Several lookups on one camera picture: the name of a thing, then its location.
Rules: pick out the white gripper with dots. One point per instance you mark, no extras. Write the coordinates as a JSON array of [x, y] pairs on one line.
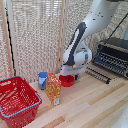
[[70, 70]]

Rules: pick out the red bowl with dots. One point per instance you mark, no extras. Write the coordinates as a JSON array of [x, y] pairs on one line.
[[65, 82]]

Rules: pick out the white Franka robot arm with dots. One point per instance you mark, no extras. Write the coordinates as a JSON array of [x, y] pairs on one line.
[[90, 23]]

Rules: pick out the red shopping basket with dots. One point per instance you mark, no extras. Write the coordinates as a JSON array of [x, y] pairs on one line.
[[16, 100]]

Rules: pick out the orange yellow food box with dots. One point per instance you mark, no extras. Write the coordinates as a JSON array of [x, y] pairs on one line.
[[53, 89]]

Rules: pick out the black toaster oven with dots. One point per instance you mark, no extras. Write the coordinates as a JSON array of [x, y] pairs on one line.
[[113, 55]]

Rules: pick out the white rounded object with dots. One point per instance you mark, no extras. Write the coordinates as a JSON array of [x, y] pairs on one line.
[[122, 119]]

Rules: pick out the thin black pole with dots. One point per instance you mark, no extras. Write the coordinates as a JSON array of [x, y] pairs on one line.
[[10, 43]]

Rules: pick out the wooden post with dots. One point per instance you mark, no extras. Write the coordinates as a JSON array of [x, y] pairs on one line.
[[61, 30], [6, 40]]

